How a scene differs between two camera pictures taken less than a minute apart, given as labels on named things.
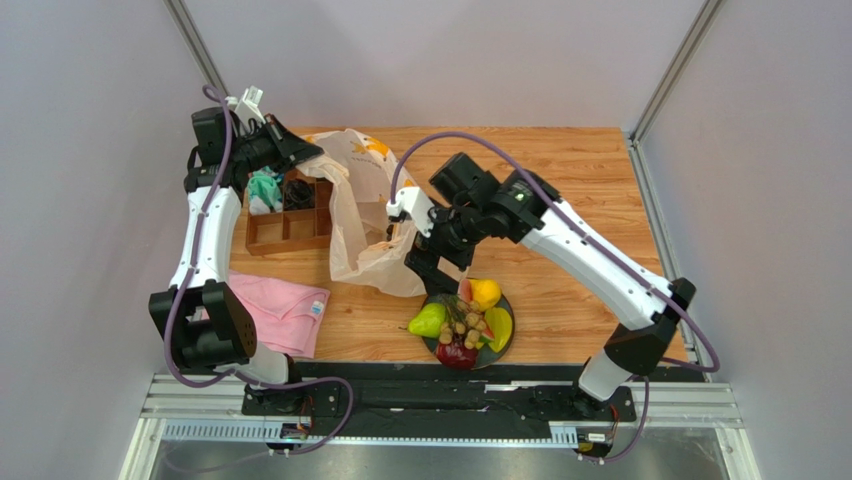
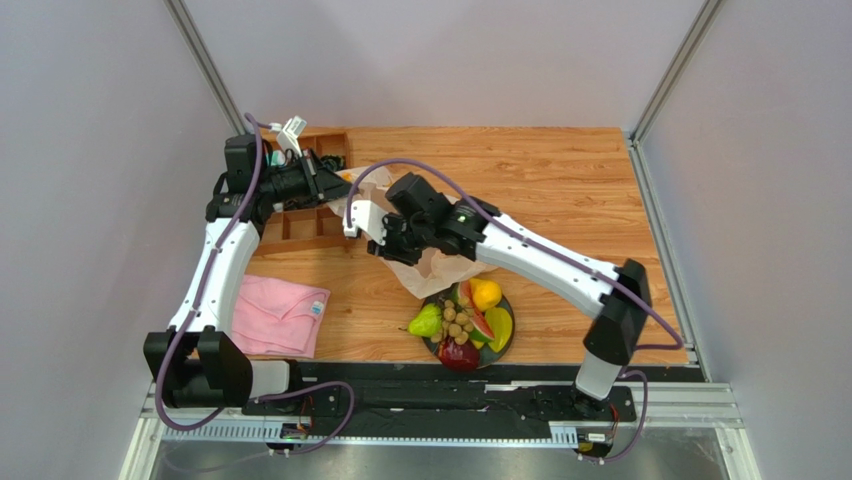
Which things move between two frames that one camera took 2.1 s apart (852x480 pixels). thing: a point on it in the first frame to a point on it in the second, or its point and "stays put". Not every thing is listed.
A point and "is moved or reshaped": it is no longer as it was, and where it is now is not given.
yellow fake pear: [485, 292] stays put
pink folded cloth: [288, 318] stays put
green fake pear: [428, 322] stays put
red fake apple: [456, 355] stays put
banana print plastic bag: [368, 248] is moved or reshaped
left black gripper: [289, 150] to [320, 183]
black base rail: [436, 399] stays put
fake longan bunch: [463, 319] is moved or reshaped
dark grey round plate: [487, 356] stays put
